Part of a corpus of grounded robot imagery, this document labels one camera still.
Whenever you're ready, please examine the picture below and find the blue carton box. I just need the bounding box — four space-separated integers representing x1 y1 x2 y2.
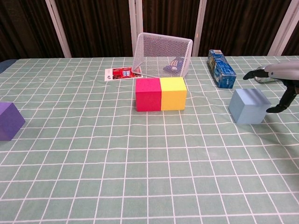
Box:
207 49 237 89

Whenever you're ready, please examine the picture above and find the red printed card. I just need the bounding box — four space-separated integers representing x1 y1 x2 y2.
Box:
104 66 143 82

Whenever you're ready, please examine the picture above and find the light blue foam cube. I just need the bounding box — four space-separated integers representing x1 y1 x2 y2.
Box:
228 88 271 124

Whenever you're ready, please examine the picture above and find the red foam cube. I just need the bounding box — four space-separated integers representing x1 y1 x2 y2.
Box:
135 78 162 113

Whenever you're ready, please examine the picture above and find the white wire mesh basket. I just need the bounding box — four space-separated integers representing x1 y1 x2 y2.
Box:
132 32 193 78

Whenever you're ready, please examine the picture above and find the white frame post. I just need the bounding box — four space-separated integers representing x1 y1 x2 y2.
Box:
191 0 207 56
128 0 143 58
267 0 299 56
45 0 72 58

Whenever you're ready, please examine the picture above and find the blue snack packet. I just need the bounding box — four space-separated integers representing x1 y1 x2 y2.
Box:
163 58 184 72

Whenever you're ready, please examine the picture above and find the green checked tablecloth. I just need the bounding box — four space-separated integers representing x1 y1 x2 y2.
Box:
0 55 299 224

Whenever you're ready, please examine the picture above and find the yellow foam cube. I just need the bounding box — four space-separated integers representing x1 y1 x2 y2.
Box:
160 77 187 111

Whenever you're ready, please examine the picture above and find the purple foam cube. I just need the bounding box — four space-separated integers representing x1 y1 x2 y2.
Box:
0 102 26 141

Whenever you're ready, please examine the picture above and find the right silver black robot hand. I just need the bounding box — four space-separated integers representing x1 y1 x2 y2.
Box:
242 60 299 114

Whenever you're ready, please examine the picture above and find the light blue beverage can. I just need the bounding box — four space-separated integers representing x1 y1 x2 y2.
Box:
254 66 283 84

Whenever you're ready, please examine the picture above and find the dark pleated curtain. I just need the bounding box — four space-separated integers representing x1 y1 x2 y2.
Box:
0 0 299 62

